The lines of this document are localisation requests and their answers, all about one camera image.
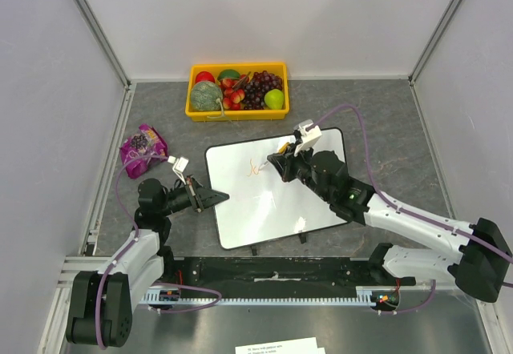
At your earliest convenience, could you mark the green red mango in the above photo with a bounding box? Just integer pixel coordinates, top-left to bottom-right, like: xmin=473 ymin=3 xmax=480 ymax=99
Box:
xmin=217 ymin=69 xmax=240 ymax=81

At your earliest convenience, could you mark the yellow plastic fruit tray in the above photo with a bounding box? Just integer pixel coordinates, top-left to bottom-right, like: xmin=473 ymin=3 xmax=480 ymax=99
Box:
xmin=185 ymin=62 xmax=290 ymax=122

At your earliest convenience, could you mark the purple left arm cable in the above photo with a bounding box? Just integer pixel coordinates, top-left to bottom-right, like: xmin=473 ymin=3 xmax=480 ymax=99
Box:
xmin=95 ymin=151 xmax=222 ymax=350

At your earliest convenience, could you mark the white whiteboard black frame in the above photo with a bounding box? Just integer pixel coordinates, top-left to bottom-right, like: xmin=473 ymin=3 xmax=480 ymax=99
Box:
xmin=205 ymin=135 xmax=345 ymax=250

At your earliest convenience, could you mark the red lychee cluster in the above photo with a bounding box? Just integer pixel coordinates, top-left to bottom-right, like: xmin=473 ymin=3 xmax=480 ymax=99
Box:
xmin=220 ymin=78 xmax=245 ymax=111

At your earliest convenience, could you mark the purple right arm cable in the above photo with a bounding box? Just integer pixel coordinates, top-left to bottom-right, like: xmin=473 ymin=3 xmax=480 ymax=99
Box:
xmin=312 ymin=103 xmax=513 ymax=317

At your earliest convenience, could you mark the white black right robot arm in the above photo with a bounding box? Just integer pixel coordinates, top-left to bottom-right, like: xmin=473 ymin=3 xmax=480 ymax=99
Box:
xmin=267 ymin=146 xmax=512 ymax=303

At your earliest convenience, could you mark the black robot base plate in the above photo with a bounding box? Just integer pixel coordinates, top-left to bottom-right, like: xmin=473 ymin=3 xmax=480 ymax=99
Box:
xmin=159 ymin=257 xmax=416 ymax=300

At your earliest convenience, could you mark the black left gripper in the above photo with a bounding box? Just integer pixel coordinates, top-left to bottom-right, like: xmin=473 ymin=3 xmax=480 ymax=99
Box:
xmin=159 ymin=175 xmax=228 ymax=216

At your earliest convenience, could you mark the red apple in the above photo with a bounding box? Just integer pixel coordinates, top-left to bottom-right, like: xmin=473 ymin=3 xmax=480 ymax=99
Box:
xmin=195 ymin=70 xmax=216 ymax=83

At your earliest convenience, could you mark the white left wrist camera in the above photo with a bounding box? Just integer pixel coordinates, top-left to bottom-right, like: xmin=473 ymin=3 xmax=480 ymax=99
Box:
xmin=168 ymin=155 xmax=189 ymax=185

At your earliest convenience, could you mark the dark red grape bunch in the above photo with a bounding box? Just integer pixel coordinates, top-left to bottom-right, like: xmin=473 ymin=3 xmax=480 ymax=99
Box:
xmin=243 ymin=70 xmax=284 ymax=110

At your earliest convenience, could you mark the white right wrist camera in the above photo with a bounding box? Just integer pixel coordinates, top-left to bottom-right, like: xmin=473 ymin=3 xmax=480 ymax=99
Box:
xmin=293 ymin=119 xmax=322 ymax=156

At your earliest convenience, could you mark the green pear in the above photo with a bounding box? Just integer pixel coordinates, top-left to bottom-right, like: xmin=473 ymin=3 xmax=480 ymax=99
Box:
xmin=264 ymin=89 xmax=285 ymax=110

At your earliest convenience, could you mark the white paper sheet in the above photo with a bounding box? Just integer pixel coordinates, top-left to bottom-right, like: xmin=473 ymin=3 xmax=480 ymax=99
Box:
xmin=235 ymin=337 xmax=325 ymax=354

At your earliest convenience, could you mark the purple snack bag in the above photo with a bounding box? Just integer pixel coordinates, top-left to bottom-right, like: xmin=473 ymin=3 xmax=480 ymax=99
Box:
xmin=119 ymin=123 xmax=168 ymax=179

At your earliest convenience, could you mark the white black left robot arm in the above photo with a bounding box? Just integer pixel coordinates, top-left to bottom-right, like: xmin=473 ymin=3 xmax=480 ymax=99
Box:
xmin=65 ymin=176 xmax=229 ymax=349

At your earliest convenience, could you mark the green striped melon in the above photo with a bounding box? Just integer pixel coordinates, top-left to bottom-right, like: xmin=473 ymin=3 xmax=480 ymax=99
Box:
xmin=190 ymin=81 xmax=223 ymax=111

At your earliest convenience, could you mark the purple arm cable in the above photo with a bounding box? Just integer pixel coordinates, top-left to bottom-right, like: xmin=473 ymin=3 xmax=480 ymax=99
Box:
xmin=312 ymin=103 xmax=513 ymax=317
xmin=95 ymin=151 xmax=222 ymax=350

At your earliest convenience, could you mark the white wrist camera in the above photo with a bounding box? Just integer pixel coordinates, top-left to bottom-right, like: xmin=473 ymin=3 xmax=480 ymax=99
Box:
xmin=168 ymin=155 xmax=189 ymax=185
xmin=293 ymin=119 xmax=322 ymax=156

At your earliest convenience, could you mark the white marker pen orange tip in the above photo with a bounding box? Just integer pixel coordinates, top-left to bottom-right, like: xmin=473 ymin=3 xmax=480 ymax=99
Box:
xmin=256 ymin=142 xmax=289 ymax=172

